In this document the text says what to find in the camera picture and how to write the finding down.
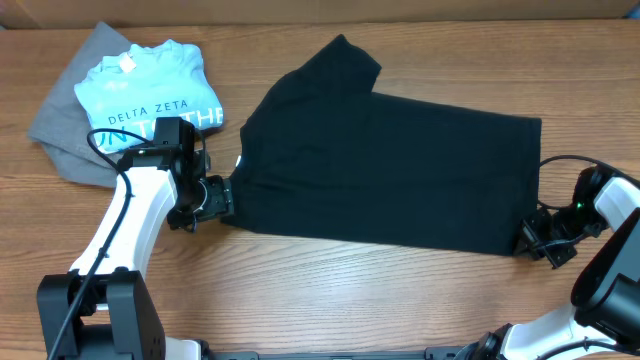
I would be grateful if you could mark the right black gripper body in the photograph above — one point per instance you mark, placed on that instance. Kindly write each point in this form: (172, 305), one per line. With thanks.
(538, 237)

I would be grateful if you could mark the black t-shirt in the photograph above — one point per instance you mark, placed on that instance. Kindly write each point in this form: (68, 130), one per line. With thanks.
(325, 156)

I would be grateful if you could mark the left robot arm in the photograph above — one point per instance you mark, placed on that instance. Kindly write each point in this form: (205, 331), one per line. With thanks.
(101, 308)

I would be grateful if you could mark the folded grey t-shirt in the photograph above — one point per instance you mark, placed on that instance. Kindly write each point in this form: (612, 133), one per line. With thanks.
(61, 124)

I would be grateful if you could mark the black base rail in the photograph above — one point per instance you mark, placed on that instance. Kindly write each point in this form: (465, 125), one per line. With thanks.
(430, 353)

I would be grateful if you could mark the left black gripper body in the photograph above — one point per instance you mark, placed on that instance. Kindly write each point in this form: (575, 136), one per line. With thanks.
(209, 199)

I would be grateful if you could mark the folded light blue t-shirt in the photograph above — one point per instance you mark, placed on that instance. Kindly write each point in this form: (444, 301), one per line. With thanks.
(129, 92)

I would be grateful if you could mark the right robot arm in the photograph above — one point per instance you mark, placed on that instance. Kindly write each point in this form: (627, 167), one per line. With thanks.
(603, 312)

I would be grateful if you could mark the brown cardboard backboard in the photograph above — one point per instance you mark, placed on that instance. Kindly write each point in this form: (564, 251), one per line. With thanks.
(69, 14)

